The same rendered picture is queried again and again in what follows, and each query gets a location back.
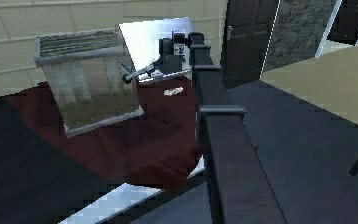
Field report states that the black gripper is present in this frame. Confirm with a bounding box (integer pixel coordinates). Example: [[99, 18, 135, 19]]
[[122, 37, 190, 84]]

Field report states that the small pale flat object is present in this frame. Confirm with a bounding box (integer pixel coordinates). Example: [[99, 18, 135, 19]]
[[162, 86, 185, 97]]

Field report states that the silver ribbed toaster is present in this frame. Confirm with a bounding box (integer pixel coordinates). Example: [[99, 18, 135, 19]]
[[33, 27, 145, 138]]

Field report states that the dark red round table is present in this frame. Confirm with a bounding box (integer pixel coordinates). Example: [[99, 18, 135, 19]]
[[3, 74, 205, 193]]

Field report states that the dark brown room door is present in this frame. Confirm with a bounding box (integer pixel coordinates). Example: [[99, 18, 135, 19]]
[[220, 0, 282, 90]]

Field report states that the white window frame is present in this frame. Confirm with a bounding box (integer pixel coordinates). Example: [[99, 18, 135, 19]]
[[314, 0, 358, 59]]

